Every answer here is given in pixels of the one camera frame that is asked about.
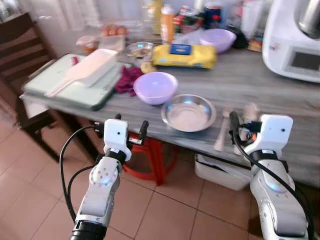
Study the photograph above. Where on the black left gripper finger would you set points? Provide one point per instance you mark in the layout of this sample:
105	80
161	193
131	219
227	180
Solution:
118	117
144	131

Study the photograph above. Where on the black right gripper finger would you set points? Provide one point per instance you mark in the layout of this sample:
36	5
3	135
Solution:
235	122

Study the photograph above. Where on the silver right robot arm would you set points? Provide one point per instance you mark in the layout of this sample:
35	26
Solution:
277	200

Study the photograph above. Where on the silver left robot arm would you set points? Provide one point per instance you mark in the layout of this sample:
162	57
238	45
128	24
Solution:
102	185

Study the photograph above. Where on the red plastic stool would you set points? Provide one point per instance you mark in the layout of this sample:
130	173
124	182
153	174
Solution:
155	165

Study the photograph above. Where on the maroon cloth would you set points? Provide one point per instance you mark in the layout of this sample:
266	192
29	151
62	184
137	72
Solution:
129	81

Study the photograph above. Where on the pale green tray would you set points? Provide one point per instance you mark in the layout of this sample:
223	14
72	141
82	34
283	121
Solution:
85	98

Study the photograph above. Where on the lilac plastic bowl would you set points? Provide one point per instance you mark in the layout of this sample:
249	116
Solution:
155	87
218	40

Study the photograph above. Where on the stainless steel bowl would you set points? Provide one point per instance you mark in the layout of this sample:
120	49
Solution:
189	116

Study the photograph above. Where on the white plastic storage box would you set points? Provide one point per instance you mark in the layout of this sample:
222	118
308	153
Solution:
220	175

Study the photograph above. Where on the small yellow fruit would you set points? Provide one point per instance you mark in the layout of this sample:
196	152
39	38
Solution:
148	67

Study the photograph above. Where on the clear glass bowl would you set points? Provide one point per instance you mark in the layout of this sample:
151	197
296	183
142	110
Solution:
139	50

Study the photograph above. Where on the clear lidded food container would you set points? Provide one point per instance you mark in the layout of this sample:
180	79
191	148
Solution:
111	44

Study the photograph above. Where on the yellow wet wipes pack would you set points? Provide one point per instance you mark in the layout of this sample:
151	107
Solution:
195	57

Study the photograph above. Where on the small clear plastic tub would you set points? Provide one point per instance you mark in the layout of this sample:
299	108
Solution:
87	44

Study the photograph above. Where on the brown eggs pile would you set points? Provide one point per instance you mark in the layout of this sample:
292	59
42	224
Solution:
113	31

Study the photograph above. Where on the white kitchen cooking appliance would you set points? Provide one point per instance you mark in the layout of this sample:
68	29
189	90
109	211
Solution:
280	40

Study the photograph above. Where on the orange sauce bottle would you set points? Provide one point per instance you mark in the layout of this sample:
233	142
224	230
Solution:
167	25

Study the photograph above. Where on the dark blue jar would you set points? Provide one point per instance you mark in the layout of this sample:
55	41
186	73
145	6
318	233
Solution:
213	17

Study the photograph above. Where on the yellow green bottle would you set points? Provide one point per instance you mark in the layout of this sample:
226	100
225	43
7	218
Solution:
155	15

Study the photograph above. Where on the red snack packets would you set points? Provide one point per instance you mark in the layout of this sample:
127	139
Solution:
187	20

